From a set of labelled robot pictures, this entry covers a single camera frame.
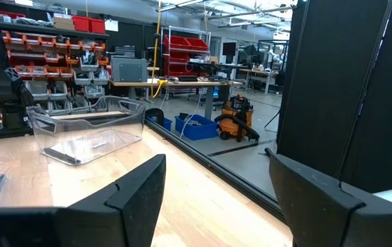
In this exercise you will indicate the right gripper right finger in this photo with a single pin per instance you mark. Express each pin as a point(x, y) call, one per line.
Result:
point(312, 212)

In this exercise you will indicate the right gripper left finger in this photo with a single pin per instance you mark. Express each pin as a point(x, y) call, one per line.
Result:
point(124, 219)

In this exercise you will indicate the clear plastic bin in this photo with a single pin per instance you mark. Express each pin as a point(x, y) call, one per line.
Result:
point(89, 137)

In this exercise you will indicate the black strip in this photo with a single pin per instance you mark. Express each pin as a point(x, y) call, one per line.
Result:
point(60, 156)

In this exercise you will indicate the blue storage bin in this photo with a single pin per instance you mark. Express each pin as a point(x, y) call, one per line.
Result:
point(168, 124)
point(196, 132)

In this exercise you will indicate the orange shop vacuum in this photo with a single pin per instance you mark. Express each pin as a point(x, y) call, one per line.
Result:
point(232, 121)

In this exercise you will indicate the black backdrop panel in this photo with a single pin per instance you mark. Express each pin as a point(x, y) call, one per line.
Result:
point(319, 85)

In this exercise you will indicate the wooden workbench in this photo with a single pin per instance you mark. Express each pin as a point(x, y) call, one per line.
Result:
point(182, 83)

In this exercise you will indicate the grey equipment box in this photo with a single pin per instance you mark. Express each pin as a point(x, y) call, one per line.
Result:
point(129, 70)

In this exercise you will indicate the black monitor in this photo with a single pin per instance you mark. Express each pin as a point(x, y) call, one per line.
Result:
point(229, 48)

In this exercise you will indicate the black rack with orange bins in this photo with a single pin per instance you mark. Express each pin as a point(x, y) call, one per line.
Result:
point(45, 51)

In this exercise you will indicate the red storage bin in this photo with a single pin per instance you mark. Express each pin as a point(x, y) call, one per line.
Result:
point(81, 24)
point(97, 26)

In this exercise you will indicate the cardboard box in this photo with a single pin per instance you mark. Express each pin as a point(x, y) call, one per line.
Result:
point(63, 24)

